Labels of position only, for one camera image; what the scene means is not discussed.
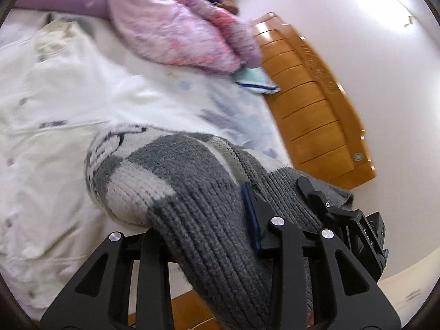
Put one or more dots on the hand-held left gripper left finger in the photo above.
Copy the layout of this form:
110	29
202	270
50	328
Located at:
151	254

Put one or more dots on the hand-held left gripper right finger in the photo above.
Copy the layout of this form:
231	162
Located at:
249	213

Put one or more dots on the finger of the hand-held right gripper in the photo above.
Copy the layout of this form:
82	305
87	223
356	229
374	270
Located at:
316	197

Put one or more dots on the grey white checkered cardigan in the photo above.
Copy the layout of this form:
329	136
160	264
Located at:
206	196

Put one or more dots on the round green sticker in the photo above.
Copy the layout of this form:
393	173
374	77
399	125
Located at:
359	156

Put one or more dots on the wooden headboard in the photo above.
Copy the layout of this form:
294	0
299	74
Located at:
309	110

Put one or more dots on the bed with floral white sheet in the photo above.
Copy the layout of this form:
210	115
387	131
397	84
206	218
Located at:
220	110

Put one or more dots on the light blue folded cloth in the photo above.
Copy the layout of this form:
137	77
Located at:
256	79

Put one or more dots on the white button-up garment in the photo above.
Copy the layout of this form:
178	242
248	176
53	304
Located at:
51	161

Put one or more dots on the purple floral quilt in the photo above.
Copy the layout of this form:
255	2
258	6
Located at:
154	17

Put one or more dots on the small wall hook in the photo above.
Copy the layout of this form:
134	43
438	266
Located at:
408	21

